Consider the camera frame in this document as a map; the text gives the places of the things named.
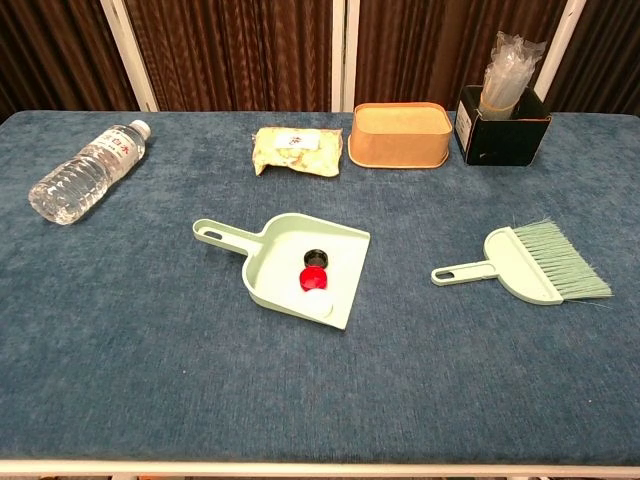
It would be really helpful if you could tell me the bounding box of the blue tablecloth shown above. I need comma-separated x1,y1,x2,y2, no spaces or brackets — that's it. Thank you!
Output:
0,109,640,466

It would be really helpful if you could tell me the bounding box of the mint green dustpan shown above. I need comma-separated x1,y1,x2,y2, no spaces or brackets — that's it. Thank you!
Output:
192,213,372,332

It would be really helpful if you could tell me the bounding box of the white partition post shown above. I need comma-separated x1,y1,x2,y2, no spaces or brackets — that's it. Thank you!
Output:
99,0,160,113
331,0,360,113
532,0,587,101

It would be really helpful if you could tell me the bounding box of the mint green hand brush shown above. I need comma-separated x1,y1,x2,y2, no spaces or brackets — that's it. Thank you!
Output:
430,217,614,306

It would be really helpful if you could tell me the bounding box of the red bottle cap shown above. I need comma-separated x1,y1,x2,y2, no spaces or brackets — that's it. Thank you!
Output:
298,267,330,293

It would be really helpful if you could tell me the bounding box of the yellow snack packet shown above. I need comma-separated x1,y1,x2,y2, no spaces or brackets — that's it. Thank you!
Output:
252,126,345,178

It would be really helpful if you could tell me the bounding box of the brown pleated curtain panel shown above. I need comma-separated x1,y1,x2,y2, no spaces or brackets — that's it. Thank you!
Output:
542,0,640,119
354,0,570,112
124,0,334,113
0,0,140,122

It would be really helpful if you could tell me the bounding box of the white bottle cap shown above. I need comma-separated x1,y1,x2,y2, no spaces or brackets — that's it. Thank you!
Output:
299,291,335,318

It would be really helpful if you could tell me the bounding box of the clear plastic wrapper bundle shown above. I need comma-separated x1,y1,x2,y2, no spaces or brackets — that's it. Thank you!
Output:
478,30,547,121

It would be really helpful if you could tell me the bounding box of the brown rectangular container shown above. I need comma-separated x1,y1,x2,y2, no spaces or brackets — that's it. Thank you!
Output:
347,101,454,170

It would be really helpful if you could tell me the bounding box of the clear plastic water bottle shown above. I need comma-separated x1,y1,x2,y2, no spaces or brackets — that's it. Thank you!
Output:
28,119,153,226

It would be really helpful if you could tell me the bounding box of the black square box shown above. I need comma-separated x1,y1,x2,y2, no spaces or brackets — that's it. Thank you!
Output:
454,84,554,167

